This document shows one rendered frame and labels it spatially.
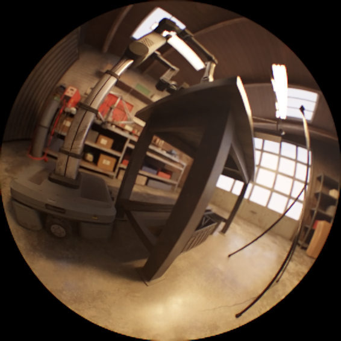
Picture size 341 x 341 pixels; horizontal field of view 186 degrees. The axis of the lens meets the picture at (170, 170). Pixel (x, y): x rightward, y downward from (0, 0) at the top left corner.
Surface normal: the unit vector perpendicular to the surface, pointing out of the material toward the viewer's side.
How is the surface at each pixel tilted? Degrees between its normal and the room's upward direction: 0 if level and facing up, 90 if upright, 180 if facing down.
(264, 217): 90
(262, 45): 174
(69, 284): 0
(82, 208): 45
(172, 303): 0
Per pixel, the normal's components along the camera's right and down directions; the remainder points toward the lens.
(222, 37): -0.32, 0.95
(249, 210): -0.69, -0.27
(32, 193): 0.72, -0.46
